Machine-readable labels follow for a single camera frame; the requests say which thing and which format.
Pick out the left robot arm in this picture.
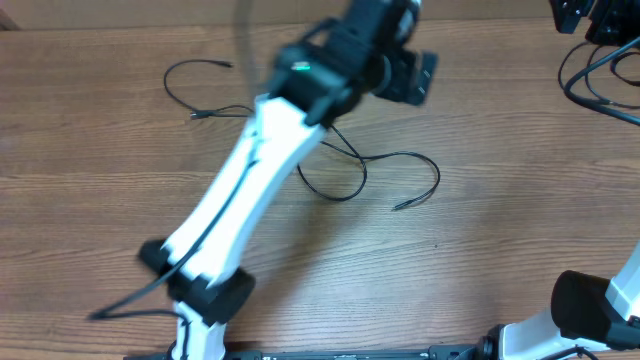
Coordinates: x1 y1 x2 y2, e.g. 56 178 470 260
139 1 437 359

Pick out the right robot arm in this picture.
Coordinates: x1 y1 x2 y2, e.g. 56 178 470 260
457 0 639 360

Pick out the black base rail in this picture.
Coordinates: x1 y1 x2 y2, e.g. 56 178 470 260
124 344 486 360

